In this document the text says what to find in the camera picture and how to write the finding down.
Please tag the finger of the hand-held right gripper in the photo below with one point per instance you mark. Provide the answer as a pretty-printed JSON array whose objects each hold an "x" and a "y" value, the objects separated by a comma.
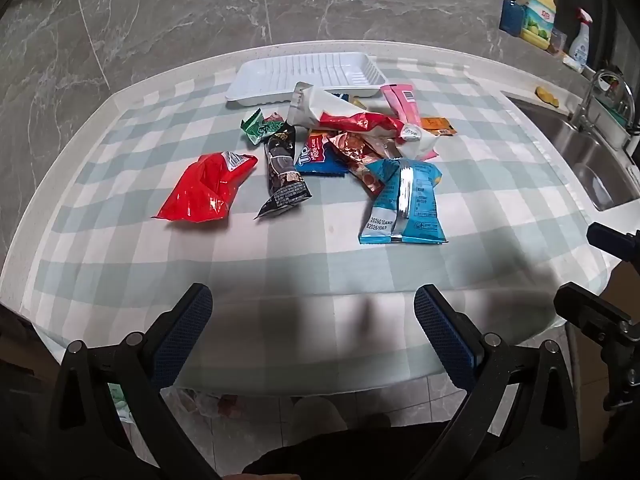
[
  {"x": 615, "y": 244},
  {"x": 590, "y": 312}
]

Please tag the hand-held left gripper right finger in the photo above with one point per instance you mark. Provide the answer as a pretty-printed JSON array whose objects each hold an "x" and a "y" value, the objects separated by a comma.
[{"x": 445, "y": 330}]

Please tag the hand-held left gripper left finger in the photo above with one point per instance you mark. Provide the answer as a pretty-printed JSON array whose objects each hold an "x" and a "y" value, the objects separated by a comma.
[{"x": 182, "y": 330}]

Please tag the light blue snack packet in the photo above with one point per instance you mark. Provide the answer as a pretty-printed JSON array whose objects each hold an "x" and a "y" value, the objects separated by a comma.
[{"x": 425, "y": 200}]

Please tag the black snack packet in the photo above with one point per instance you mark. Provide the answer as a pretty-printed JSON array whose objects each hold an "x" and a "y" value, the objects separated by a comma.
[{"x": 282, "y": 175}]

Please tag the pink snack packet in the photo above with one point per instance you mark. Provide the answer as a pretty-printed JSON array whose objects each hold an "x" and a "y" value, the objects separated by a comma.
[{"x": 402, "y": 102}]

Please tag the white and red snack bag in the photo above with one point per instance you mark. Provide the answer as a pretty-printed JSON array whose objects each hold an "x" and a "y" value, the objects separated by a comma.
[{"x": 330, "y": 105}]

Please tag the white plastic tray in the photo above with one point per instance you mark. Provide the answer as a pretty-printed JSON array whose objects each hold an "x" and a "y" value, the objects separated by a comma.
[{"x": 300, "y": 72}]

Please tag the clear plastic bag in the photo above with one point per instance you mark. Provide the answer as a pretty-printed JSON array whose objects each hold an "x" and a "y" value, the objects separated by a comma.
[{"x": 200, "y": 401}]

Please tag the steel sink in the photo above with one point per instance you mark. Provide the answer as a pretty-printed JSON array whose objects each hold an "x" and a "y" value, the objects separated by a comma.
[{"x": 590, "y": 170}]

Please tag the steel faucet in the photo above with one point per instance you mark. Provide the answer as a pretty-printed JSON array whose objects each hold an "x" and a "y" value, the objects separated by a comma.
[{"x": 587, "y": 105}]

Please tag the yellow sponge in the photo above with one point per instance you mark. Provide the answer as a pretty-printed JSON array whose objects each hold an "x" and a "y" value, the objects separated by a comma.
[{"x": 547, "y": 96}]

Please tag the brown and red snack packet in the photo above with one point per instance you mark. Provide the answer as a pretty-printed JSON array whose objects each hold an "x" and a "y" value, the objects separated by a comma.
[{"x": 355, "y": 152}]

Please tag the white spray bottle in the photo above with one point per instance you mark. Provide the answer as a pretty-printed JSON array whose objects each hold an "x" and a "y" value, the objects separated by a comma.
[{"x": 580, "y": 45}]

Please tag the small orange snack packet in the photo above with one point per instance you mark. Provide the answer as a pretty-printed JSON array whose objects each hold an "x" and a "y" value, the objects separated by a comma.
[{"x": 435, "y": 124}]

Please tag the small green snack packet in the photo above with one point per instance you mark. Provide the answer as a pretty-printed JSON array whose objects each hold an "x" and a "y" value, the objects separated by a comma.
[{"x": 257, "y": 130}]

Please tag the blue biscuit packet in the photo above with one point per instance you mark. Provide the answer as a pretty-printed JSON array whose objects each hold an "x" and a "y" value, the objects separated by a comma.
[{"x": 312, "y": 157}]

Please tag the yellow detergent bottle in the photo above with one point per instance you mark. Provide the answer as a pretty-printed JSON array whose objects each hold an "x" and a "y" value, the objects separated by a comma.
[{"x": 540, "y": 15}]

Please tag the blue container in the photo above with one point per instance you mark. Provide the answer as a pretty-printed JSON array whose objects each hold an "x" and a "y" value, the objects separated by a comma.
[{"x": 510, "y": 17}]

